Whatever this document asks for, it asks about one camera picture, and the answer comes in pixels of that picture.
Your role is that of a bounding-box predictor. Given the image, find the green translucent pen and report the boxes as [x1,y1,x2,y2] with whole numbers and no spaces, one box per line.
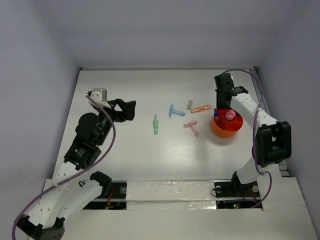
[152,114,159,135]

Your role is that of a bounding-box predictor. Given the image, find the grey eraser block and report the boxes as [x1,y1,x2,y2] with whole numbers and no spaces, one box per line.
[187,100,193,110]

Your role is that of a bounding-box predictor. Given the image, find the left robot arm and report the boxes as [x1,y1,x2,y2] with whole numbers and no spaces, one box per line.
[11,91,137,240]

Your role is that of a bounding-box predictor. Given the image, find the orange round divided container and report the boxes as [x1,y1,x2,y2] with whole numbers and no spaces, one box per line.
[210,108,244,138]

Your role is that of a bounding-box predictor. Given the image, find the blue white glue bottle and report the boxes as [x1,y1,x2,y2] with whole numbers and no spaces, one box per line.
[213,108,220,124]

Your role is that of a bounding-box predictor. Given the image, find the aluminium table edge rail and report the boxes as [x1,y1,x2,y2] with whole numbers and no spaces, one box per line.
[249,70,292,175]

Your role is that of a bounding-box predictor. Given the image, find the pink translucent pen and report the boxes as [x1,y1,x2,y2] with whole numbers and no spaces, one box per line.
[183,120,199,138]

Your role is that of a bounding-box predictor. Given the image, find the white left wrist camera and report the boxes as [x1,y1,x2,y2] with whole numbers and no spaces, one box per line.
[85,87,110,108]

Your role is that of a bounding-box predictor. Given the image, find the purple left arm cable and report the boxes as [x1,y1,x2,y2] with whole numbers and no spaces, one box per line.
[11,96,117,240]

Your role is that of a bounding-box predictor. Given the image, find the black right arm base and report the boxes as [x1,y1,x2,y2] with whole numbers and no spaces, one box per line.
[211,172,258,199]

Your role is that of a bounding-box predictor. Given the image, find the orange translucent pen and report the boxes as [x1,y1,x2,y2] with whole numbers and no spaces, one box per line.
[190,105,211,114]

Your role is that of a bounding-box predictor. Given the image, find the blue translucent pen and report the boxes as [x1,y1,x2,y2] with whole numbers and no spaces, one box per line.
[169,104,186,117]

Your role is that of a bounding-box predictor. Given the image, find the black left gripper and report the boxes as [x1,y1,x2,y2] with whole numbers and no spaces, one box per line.
[94,98,135,146]

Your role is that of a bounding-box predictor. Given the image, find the pink round eraser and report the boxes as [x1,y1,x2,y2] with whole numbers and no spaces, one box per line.
[224,109,237,121]

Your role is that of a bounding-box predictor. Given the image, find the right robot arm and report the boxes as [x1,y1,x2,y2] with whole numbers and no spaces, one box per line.
[211,72,292,197]

